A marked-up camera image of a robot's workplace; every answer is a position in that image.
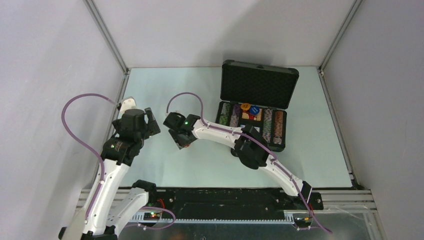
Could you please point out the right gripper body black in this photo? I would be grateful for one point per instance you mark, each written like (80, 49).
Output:
(179, 141)

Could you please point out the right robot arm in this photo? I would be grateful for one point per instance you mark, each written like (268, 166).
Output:
(248, 144)

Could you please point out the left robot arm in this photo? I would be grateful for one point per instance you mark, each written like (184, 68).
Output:
(97, 219)

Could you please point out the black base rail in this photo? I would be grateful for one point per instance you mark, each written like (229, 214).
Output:
(226, 204)

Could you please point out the black poker set case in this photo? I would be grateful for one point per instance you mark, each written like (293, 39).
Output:
(264, 86)

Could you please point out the blue round dealer button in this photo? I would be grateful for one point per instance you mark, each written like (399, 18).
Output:
(254, 110)

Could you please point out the dark orange chip stack row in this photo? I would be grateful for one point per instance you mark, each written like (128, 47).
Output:
(278, 128)

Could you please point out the red Texas Hold'em card deck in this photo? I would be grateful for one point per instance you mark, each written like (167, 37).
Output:
(246, 115)

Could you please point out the purple chip stack row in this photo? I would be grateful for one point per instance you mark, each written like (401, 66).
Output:
(235, 115)

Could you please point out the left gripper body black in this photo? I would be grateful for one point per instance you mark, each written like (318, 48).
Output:
(143, 134)

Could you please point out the blue orange chip stack row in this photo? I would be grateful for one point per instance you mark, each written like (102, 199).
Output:
(267, 124)

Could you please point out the orange round button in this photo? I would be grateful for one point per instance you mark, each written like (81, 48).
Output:
(245, 106)

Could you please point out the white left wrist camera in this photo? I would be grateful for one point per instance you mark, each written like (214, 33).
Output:
(126, 104)

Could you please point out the green chip stack row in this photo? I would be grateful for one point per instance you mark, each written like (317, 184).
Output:
(224, 113)

